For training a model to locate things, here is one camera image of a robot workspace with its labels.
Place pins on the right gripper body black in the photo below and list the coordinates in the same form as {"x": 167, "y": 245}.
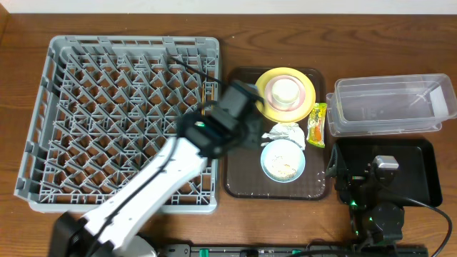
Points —
{"x": 352, "y": 178}

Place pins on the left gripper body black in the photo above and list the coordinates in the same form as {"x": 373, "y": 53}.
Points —
{"x": 250, "y": 116}

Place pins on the white tissue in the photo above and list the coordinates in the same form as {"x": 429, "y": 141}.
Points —
{"x": 289, "y": 131}

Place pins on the green yellow snack wrapper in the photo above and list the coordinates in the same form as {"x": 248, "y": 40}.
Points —
{"x": 316, "y": 123}

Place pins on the light blue bowl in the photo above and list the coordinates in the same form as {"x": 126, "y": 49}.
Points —
{"x": 284, "y": 142}

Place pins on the leftover rice pile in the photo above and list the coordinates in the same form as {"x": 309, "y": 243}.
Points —
{"x": 282, "y": 162}

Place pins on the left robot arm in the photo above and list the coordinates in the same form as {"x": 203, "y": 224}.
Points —
{"x": 112, "y": 228}

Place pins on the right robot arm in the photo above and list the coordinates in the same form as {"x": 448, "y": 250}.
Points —
{"x": 376, "y": 222}

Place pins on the grey plastic dishwasher rack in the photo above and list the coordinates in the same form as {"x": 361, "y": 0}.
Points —
{"x": 105, "y": 106}

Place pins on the pink small plate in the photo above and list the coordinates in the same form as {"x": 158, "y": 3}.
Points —
{"x": 268, "y": 90}

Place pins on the yellow plate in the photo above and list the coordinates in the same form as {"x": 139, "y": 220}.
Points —
{"x": 286, "y": 116}

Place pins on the white paper cup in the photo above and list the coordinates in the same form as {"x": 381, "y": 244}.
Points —
{"x": 285, "y": 94}

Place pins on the dark brown serving tray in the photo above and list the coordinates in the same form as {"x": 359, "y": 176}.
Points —
{"x": 243, "y": 175}

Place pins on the black plastic tray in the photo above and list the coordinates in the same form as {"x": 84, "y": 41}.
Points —
{"x": 417, "y": 177}

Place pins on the clear plastic bin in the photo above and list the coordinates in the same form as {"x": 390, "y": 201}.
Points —
{"x": 382, "y": 105}

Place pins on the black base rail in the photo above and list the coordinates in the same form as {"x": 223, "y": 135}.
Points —
{"x": 312, "y": 249}

